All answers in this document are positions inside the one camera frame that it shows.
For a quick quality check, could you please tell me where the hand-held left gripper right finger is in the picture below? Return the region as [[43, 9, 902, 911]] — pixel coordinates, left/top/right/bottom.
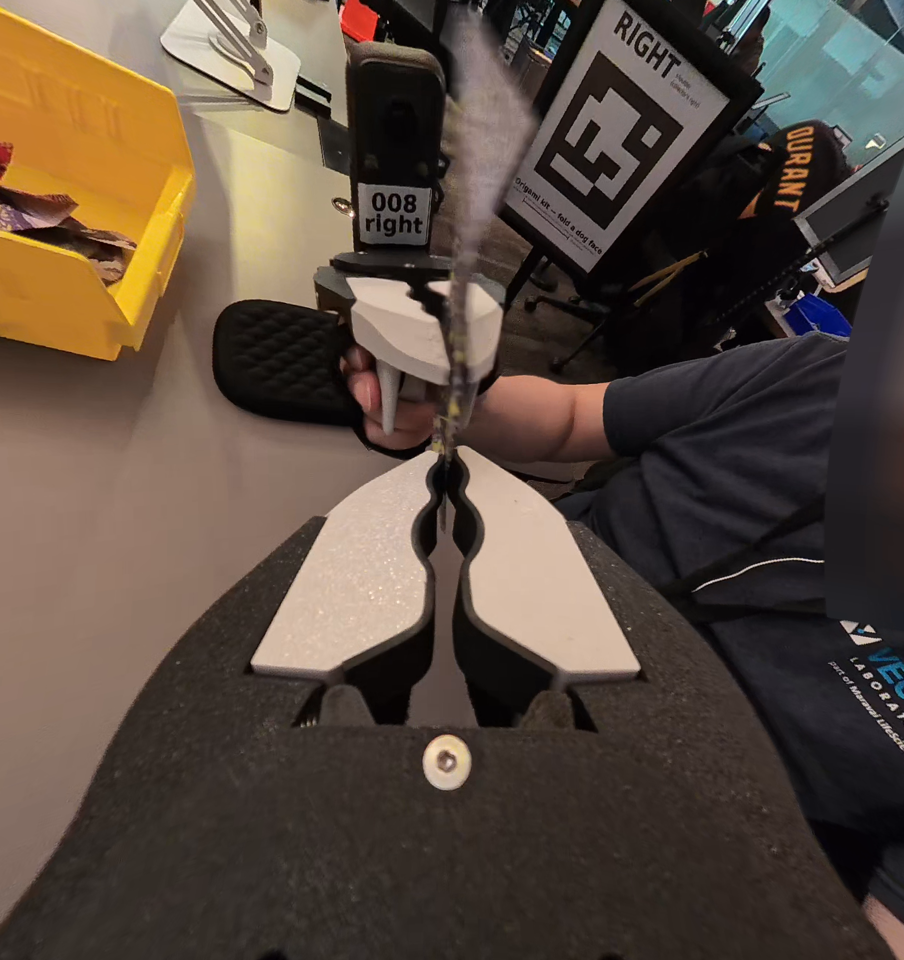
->
[[452, 446, 642, 688]]

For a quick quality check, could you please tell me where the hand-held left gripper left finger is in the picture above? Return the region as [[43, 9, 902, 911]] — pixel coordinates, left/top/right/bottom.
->
[[251, 448, 449, 688]]

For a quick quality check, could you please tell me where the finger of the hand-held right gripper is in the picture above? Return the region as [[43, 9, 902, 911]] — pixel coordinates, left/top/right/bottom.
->
[[349, 276, 454, 438], [455, 273, 504, 378]]

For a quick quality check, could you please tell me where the black patterned origami paper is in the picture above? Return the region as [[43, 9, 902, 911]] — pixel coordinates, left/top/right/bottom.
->
[[429, 3, 540, 535]]

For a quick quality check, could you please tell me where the black quilted elbow pad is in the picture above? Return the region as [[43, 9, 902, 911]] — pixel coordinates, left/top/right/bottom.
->
[[212, 298, 364, 429]]

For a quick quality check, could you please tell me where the person's left forearm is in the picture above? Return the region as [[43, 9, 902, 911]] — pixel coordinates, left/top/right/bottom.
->
[[860, 892, 904, 960]]

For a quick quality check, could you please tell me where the person's right forearm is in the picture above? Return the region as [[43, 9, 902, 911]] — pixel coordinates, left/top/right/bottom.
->
[[459, 373, 612, 465]]

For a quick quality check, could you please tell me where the person's right hand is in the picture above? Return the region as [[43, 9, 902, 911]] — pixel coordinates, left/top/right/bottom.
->
[[343, 346, 444, 453]]

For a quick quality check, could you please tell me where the white stand base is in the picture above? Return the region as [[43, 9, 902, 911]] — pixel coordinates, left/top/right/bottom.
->
[[159, 0, 303, 115]]

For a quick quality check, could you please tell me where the framed black-white marker sign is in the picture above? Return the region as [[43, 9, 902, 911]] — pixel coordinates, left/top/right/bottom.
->
[[497, 0, 765, 316]]

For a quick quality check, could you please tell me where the yellow plastic bin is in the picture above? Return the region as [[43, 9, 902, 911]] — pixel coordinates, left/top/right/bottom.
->
[[0, 0, 198, 363]]

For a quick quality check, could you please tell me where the blue storage bin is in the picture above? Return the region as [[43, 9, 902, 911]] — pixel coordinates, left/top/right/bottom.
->
[[784, 292, 852, 340]]

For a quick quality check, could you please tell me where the pile of coloured origami papers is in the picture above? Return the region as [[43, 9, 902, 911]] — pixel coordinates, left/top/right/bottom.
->
[[0, 141, 139, 288]]

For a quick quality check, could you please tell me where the grey computer monitor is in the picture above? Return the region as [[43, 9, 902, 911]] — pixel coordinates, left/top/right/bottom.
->
[[793, 123, 904, 280]]

